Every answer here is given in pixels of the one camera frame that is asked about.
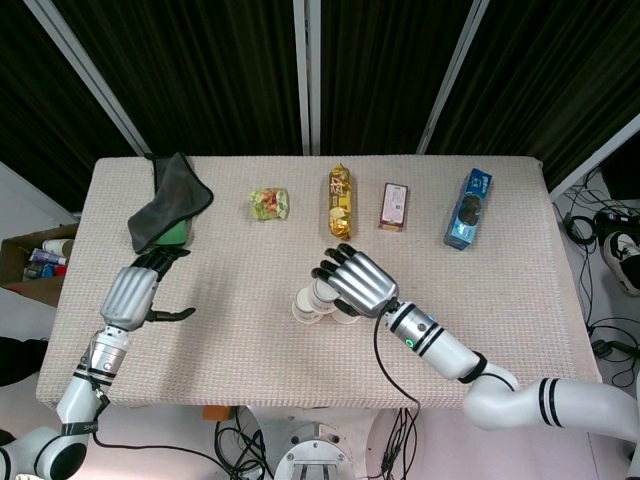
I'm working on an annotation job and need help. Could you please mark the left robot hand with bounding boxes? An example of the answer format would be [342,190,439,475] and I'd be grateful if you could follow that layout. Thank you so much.
[99,246,197,332]

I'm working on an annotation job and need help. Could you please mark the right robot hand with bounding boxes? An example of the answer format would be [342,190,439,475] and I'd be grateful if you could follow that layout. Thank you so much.
[310,243,401,319]

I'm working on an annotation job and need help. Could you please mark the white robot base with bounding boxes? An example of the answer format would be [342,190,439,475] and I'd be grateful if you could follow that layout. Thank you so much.
[272,407,369,480]

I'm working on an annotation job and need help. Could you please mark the green sponge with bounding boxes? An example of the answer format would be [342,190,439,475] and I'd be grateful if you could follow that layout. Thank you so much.
[152,218,194,247]

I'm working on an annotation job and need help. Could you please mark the gold biscuit packet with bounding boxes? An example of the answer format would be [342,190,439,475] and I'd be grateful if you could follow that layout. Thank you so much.
[327,162,361,241]

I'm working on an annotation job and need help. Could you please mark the small maroon box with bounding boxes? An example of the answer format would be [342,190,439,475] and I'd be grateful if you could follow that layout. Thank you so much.
[377,182,410,232]

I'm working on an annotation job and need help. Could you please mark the purple white tube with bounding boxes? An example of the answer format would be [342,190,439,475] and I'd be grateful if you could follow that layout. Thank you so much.
[28,248,69,266]

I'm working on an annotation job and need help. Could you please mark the dark grey cloth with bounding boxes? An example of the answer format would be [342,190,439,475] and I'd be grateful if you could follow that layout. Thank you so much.
[127,151,215,255]

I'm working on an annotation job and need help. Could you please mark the brown cardboard box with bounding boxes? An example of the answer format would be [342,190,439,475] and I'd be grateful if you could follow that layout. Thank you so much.
[0,222,81,309]

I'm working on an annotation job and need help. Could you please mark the crumpled green snack packet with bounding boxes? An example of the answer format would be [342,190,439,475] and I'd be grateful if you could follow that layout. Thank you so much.
[248,186,291,223]

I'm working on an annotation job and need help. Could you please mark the blue cookie box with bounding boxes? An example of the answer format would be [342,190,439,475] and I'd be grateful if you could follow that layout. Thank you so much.
[443,167,496,251]

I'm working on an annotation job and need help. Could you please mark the beige woven tablecloth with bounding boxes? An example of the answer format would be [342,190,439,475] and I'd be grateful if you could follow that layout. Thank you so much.
[35,155,604,411]

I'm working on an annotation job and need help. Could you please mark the orange object under table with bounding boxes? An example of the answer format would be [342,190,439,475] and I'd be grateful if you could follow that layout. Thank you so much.
[202,405,236,424]

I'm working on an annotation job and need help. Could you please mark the black and white sneaker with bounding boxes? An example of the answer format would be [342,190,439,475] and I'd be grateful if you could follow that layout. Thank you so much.
[598,230,640,296]

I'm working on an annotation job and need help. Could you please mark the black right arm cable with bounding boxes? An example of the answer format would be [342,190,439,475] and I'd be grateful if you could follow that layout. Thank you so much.
[373,307,421,416]

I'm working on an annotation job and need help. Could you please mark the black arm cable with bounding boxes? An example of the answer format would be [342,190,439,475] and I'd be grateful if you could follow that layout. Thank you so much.
[82,344,224,471]
[373,307,421,416]

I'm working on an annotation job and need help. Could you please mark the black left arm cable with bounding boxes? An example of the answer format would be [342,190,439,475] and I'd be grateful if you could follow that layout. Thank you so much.
[82,344,224,471]

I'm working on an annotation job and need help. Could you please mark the white frame post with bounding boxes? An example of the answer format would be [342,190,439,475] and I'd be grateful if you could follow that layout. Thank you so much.
[415,0,494,155]
[292,0,322,156]
[22,0,154,157]
[547,112,640,201]

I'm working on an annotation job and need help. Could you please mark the coiled black cable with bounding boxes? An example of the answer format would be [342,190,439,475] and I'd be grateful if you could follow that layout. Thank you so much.
[564,214,601,246]

